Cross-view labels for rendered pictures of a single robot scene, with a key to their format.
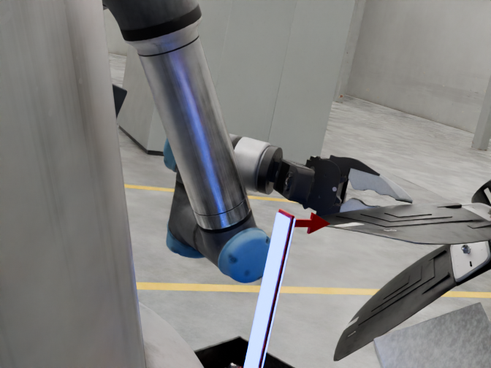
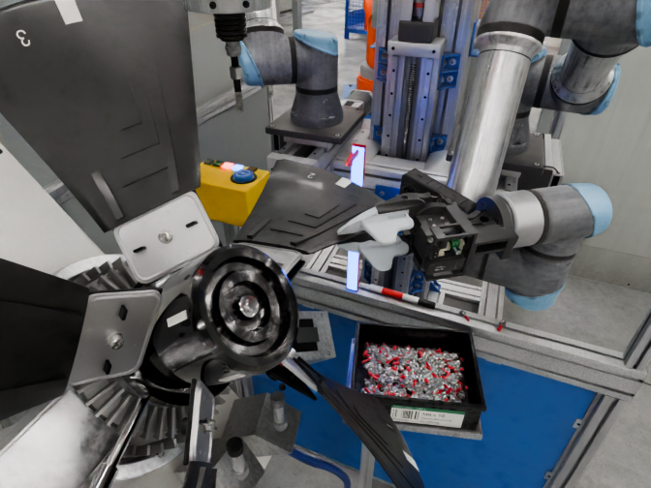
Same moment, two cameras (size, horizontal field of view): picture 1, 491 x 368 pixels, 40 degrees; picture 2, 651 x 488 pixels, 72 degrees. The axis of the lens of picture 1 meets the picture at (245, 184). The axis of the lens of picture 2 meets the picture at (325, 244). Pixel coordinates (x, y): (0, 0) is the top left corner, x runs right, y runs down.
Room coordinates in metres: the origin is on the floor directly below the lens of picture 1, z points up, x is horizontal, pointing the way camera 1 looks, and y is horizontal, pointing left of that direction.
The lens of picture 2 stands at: (1.28, -0.48, 1.50)
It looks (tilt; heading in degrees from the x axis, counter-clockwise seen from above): 36 degrees down; 148
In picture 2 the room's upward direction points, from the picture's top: straight up
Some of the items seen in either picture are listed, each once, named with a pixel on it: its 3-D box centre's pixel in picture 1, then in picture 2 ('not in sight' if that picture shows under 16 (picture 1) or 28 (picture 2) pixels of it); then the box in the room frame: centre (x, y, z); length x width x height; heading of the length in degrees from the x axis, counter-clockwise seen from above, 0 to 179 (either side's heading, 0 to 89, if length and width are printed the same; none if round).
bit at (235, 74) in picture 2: not in sight; (236, 81); (0.89, -0.33, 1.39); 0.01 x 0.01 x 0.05
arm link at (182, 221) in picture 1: (199, 220); (526, 267); (0.99, 0.06, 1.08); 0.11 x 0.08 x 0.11; 33
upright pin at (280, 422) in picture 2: not in sight; (278, 411); (0.94, -0.34, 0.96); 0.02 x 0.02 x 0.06
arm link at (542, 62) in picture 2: not in sight; (515, 76); (0.59, 0.47, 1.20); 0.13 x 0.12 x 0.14; 33
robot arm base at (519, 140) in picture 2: not in sight; (501, 124); (0.59, 0.47, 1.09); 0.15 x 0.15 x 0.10
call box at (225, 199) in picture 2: not in sight; (228, 195); (0.45, -0.21, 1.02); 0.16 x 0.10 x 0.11; 35
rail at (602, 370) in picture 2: not in sight; (397, 313); (0.77, 0.02, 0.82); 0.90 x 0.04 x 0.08; 35
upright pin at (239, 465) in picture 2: not in sight; (237, 458); (0.98, -0.42, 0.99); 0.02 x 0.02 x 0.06
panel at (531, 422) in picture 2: not in sight; (384, 414); (0.77, 0.02, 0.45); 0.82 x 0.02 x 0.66; 35
